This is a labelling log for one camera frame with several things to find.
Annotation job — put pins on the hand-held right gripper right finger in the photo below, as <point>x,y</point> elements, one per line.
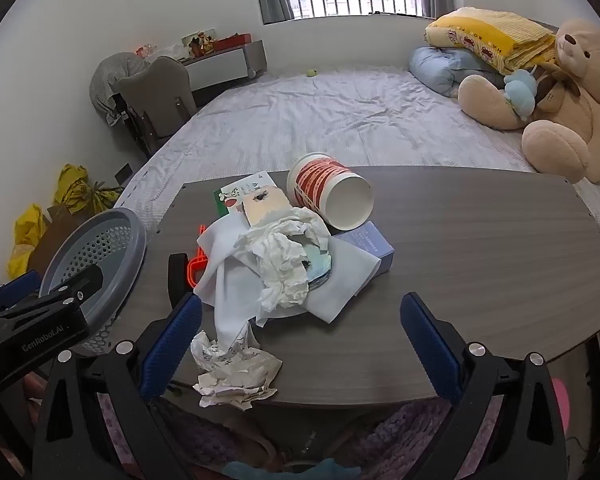
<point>430,345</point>

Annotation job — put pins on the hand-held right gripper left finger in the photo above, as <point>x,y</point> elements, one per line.
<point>172,345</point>

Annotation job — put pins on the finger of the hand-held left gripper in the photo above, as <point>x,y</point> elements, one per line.
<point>10,292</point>
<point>75,285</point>

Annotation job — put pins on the grey perforated plastic basket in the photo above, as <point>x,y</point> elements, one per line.
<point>105,245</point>

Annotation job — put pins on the printed paper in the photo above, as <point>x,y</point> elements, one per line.
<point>230,375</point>

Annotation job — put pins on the orange plastic piece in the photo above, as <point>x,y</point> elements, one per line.
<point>198,265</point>

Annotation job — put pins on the light blue carton box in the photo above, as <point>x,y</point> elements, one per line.
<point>370,245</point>

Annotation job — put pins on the white tissue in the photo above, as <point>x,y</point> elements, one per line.
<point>280,260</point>

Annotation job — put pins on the pad with fuzzy backing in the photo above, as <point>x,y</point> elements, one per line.
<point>265,207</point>

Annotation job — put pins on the green and white medicine box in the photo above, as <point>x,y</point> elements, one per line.
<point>240,187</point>

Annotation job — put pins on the red and white paper cup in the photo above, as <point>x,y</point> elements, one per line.
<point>320,180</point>

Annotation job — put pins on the brown cardboard box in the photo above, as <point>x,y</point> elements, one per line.
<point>55,240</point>

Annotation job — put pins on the large yellow plastic bag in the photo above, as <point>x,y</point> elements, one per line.
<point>27,235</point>

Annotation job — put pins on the yellow sack with tied top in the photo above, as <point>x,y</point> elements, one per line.
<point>102,197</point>

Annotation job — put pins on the purple fluffy rug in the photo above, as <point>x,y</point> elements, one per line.
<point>410,435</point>

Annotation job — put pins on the crumpled yellow bag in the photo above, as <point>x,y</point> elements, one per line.
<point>72,182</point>

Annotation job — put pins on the beige padded chair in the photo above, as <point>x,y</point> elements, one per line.
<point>155,95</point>

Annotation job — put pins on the grey cloth cover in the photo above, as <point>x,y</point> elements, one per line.
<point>105,75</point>

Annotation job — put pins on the bed with white sheet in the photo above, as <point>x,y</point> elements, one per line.
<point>330,115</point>

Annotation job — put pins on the large beige teddy bear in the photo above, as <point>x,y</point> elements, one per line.
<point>570,125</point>

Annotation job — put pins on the small blue plush toy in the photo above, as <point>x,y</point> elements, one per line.
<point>522,92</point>

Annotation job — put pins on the decorated gift box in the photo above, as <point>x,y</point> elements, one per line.
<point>198,42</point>

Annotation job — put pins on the red flat box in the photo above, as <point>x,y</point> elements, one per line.
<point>232,41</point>

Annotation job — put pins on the folded yellow blanket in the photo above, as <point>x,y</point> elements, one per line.
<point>490,30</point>

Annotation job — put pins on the dark wall socket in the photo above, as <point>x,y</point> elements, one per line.
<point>123,173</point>

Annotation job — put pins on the white wall desk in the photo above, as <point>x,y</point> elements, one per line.
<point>215,65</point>

